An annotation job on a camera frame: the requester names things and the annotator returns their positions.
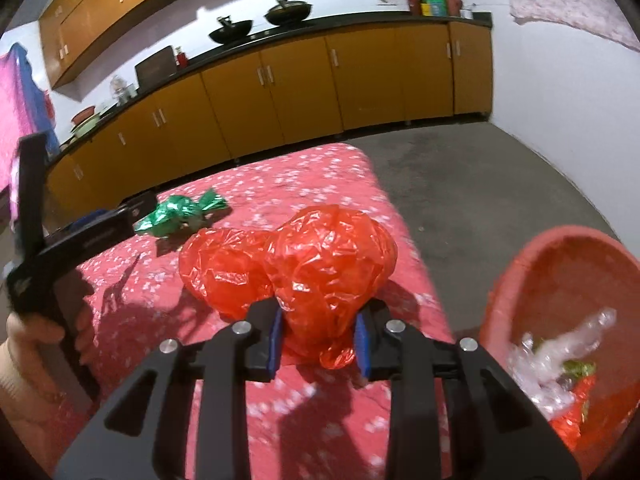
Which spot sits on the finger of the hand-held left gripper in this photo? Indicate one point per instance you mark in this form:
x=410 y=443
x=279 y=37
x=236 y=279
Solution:
x=100 y=232

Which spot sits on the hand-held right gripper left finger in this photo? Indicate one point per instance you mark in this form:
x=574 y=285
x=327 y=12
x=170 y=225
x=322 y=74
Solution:
x=275 y=342

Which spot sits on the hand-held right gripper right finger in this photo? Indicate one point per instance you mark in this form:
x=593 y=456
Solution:
x=362 y=347

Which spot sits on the dark green foil wrapper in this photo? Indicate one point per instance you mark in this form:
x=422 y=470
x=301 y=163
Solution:
x=175 y=215

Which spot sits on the clear plastic bag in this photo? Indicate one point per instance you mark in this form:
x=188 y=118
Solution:
x=550 y=355

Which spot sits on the large red plastic basin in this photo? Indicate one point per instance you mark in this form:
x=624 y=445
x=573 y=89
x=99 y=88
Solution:
x=555 y=280

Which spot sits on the light green foil wrapper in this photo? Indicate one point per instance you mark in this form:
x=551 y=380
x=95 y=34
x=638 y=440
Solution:
x=577 y=369

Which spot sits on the person's left forearm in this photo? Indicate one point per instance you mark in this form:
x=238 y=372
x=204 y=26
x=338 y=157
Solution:
x=25 y=385

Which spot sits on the person's left hand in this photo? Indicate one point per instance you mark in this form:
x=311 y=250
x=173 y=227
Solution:
x=35 y=332

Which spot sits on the pink hanging cloth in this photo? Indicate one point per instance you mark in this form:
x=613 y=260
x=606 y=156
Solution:
x=20 y=110

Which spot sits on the small red basin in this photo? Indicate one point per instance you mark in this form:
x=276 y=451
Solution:
x=84 y=116

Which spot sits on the glass jar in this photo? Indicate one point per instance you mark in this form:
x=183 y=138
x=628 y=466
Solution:
x=121 y=91

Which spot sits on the red floral tablecloth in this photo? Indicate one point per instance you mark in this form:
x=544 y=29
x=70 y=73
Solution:
x=310 y=180

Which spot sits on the dark cutting board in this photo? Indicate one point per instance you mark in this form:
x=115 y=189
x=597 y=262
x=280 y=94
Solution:
x=156 y=67

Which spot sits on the red bottle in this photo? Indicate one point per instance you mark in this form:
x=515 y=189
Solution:
x=182 y=57

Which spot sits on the orange upper kitchen cabinets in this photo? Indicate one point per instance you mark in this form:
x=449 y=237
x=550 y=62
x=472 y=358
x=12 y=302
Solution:
x=100 y=15

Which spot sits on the orange kitchen cabinets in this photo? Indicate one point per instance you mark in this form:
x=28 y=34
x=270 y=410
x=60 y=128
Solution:
x=100 y=15
x=310 y=90

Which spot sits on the orange lower kitchen cabinets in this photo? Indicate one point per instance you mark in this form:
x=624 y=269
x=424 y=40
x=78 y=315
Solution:
x=310 y=90

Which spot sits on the black wok with lid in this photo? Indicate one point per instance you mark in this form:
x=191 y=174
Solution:
x=289 y=11

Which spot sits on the hanging floral cloth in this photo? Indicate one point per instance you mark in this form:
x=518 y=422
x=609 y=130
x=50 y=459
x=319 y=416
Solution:
x=570 y=0

